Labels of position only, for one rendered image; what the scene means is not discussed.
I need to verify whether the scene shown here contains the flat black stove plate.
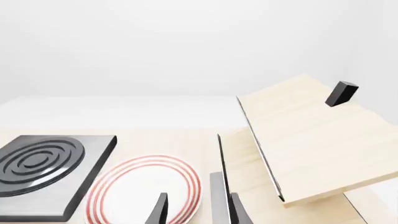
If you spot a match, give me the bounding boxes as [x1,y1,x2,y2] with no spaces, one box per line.
[0,134,118,223]

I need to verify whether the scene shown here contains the white plate with red rings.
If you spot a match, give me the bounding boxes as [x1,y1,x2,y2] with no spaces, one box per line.
[83,153,205,224]

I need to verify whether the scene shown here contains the pale wooden cabinet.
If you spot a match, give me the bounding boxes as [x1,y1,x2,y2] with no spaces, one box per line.
[216,73,398,224]

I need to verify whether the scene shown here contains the dark drawer handle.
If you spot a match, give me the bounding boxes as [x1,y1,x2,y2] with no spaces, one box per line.
[324,80,360,108]

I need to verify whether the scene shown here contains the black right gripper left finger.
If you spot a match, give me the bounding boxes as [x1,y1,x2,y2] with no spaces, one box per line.
[144,192,170,224]

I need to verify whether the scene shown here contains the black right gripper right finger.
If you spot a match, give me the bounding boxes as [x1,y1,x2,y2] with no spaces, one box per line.
[229,192,254,224]

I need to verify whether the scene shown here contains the pale wooden drawer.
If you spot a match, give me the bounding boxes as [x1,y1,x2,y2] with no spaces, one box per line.
[216,127,282,224]

